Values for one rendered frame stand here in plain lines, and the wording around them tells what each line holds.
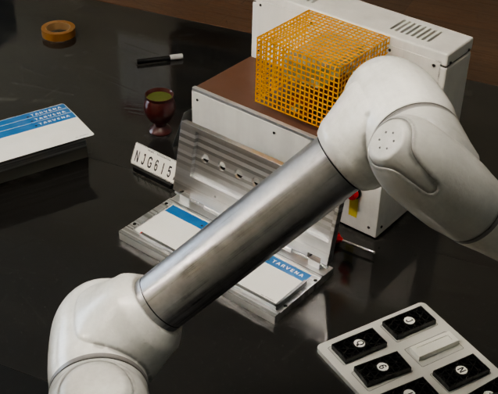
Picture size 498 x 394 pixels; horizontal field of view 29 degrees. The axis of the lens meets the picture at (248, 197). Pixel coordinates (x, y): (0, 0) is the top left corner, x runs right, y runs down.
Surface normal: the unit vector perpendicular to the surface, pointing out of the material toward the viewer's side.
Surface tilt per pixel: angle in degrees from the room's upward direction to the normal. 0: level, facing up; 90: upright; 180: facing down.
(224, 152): 79
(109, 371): 9
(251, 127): 90
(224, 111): 90
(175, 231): 0
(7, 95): 0
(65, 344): 35
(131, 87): 0
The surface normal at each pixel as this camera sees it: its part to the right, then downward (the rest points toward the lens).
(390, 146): -0.70, -0.40
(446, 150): 0.47, -0.26
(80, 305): -0.61, -0.63
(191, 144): -0.61, 0.27
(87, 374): 0.09, -0.72
